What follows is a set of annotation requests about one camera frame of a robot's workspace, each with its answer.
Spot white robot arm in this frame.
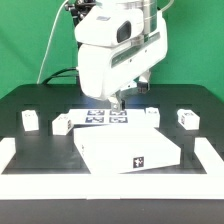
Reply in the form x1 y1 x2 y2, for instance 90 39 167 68
75 0 167 112

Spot white marker sheet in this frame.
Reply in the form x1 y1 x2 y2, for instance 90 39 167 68
69 109 145 125

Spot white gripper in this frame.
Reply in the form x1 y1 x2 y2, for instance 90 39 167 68
78 16 167 112

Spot white U-shaped fence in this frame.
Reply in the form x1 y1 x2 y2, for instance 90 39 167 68
0 138 224 200

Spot white cable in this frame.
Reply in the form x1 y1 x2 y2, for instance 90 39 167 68
36 0 69 85

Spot white square tabletop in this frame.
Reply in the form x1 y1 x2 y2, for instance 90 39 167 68
73 125 181 175

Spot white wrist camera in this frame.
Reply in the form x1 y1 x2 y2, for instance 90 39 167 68
75 6 144 47

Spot black cable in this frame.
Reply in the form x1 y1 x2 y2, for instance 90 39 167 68
41 67 80 85

